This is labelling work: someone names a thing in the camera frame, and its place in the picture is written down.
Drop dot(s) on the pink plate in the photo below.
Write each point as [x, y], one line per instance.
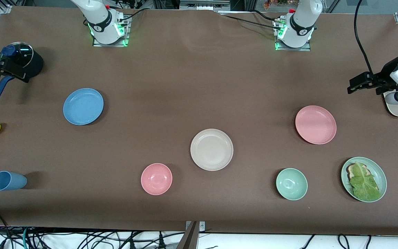
[315, 124]

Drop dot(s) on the dark grey pole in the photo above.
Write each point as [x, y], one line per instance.
[190, 238]

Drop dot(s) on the blue plate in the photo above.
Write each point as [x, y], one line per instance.
[83, 106]

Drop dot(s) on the grey power strip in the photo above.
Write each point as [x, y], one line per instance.
[204, 5]

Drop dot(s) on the dark blue saucepan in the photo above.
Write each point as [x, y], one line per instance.
[36, 65]

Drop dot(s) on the orange toy food item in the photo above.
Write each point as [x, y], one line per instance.
[269, 4]

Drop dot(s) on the pink bowl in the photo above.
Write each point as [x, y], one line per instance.
[156, 179]

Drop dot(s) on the green lettuce leaf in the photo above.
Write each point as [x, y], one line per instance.
[363, 183]

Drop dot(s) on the glass lid with blue knob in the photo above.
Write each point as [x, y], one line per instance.
[24, 55]

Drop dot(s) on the beige plate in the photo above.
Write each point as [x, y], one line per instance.
[211, 149]

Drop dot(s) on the green bowl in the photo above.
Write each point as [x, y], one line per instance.
[291, 184]

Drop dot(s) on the toasted bread slice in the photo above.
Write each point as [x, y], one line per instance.
[350, 169]

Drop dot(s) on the brown table cloth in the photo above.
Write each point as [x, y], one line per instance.
[199, 86]

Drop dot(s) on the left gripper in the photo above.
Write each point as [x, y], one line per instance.
[382, 78]

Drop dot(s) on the blue cup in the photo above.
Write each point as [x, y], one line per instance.
[9, 181]

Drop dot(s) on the green plate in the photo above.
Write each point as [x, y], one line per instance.
[378, 176]

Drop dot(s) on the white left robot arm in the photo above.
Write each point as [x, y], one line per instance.
[301, 24]

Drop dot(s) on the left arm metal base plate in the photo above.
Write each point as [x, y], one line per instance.
[280, 46]

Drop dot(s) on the grey metal clamp bracket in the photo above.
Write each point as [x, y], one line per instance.
[202, 226]

